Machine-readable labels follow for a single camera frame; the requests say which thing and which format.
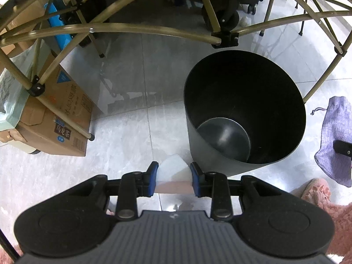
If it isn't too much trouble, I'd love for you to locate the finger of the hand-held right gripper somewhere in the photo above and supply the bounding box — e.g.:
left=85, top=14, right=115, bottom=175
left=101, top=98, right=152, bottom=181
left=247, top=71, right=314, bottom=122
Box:
left=333, top=140, right=352, bottom=160

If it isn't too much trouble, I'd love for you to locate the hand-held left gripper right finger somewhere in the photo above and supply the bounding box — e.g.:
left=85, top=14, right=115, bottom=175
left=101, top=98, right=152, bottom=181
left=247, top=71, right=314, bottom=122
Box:
left=190, top=162, right=268, bottom=222

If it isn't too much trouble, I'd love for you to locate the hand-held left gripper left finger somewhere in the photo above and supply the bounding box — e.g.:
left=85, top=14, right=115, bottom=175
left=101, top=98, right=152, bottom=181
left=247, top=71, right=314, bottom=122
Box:
left=82, top=162, right=160, bottom=221

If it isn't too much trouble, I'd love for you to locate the pink and white sponge block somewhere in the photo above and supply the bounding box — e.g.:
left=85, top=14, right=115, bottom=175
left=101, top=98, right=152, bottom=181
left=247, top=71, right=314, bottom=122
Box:
left=155, top=154, right=192, bottom=194

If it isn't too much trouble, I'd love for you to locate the purple knitted pouch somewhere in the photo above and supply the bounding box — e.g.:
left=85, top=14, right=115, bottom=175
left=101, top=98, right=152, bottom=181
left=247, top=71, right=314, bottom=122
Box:
left=312, top=96, right=352, bottom=187

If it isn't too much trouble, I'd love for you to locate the black round bin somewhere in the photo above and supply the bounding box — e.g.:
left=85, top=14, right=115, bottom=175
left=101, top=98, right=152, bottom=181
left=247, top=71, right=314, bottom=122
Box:
left=183, top=50, right=306, bottom=179

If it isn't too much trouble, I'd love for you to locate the pink fluffy slipper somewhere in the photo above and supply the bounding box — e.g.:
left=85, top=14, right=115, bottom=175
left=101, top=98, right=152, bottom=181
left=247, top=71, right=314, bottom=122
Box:
left=300, top=178, right=330, bottom=208

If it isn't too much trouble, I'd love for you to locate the pink fuzzy trouser leg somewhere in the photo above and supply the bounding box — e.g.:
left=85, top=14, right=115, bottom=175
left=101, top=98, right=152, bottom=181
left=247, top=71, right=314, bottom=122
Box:
left=322, top=202, right=352, bottom=264

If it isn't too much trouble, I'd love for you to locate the printed cardboard box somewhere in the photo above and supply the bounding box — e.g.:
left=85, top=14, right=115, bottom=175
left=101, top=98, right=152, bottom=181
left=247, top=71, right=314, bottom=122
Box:
left=16, top=51, right=94, bottom=157

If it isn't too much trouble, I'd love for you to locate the black tripod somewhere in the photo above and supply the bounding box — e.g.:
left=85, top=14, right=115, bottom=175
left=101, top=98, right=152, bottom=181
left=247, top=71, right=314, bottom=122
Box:
left=294, top=0, right=317, bottom=37

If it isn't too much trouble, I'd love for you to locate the black wagon cart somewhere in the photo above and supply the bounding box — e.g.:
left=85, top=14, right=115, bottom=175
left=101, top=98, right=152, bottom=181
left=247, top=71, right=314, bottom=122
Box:
left=192, top=0, right=240, bottom=32

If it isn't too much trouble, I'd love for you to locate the green plastic bag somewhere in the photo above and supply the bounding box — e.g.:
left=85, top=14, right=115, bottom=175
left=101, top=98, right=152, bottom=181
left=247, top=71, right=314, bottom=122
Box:
left=0, top=41, right=53, bottom=132

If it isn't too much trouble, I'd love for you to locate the blue box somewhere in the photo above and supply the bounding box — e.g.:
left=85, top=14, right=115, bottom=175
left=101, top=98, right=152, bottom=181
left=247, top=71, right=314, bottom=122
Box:
left=45, top=0, right=80, bottom=48

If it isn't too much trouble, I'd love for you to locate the black bag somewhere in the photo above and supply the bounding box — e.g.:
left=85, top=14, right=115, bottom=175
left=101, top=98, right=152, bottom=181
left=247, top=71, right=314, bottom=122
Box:
left=59, top=0, right=109, bottom=47

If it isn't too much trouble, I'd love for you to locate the plain cardboard box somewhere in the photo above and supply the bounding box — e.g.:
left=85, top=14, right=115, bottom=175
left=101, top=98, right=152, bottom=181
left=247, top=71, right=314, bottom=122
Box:
left=5, top=0, right=53, bottom=58

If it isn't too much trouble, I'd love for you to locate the tan metal table frame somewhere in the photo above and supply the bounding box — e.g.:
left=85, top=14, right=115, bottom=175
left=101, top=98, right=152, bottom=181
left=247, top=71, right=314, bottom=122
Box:
left=0, top=0, right=352, bottom=141

